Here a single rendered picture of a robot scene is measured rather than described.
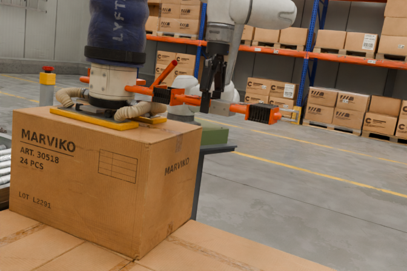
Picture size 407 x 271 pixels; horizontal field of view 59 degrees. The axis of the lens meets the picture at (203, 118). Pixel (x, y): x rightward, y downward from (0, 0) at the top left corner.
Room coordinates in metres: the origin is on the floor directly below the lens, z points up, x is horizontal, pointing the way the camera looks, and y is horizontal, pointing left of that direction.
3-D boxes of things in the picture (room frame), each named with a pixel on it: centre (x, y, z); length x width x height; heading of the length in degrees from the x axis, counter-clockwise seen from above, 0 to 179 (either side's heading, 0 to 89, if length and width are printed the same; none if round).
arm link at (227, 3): (1.21, -0.03, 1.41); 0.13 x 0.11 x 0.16; 98
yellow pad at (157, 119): (1.46, 0.32, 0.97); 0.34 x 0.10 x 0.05; 65
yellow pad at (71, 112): (1.29, 0.40, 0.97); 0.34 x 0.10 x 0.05; 65
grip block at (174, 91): (1.27, 0.13, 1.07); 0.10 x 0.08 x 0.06; 155
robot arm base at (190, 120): (2.05, 0.14, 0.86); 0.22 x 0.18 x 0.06; 37
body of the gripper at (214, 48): (1.20, -0.02, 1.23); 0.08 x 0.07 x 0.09; 154
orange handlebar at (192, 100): (1.40, 0.13, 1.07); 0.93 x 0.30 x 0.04; 65
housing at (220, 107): (1.18, -0.06, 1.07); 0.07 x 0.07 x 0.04; 65
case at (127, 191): (1.37, 0.35, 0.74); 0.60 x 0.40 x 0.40; 68
